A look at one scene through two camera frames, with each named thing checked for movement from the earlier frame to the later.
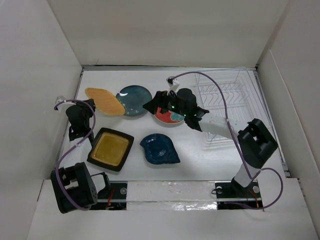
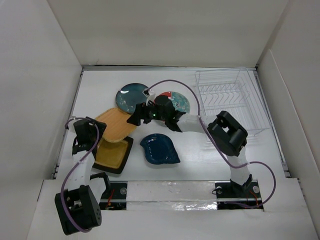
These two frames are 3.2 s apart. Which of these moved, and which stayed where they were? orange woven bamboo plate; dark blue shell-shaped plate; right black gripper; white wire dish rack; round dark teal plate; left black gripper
Moved: right black gripper; left black gripper; orange woven bamboo plate
Stayed: round dark teal plate; white wire dish rack; dark blue shell-shaped plate
